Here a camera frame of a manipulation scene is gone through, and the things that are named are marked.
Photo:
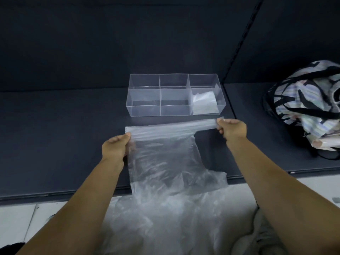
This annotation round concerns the clear three-compartment plastic box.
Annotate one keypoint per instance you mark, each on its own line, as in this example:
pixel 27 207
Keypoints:
pixel 148 98

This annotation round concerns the pink white folder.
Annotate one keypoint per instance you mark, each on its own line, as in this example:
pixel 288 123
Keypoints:
pixel 326 143

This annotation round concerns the person's right grey shoe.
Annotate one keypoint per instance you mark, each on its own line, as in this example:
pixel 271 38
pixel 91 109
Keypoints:
pixel 260 236

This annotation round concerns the black white striped tote bag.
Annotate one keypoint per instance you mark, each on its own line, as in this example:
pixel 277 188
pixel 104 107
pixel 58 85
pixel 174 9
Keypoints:
pixel 300 95

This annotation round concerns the person's right forearm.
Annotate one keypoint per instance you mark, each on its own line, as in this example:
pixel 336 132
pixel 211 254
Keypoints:
pixel 287 199

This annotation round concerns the person's right hand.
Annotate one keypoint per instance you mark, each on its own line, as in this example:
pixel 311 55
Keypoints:
pixel 233 130

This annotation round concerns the pile of plastic bags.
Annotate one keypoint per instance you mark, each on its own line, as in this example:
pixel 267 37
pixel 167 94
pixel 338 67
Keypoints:
pixel 172 223

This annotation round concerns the black trousers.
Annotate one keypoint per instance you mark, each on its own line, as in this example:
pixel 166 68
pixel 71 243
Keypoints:
pixel 12 249

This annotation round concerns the person's left hand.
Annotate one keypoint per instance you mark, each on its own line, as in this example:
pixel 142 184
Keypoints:
pixel 115 148

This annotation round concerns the person's left forearm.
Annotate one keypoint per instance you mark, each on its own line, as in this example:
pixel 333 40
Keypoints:
pixel 71 209

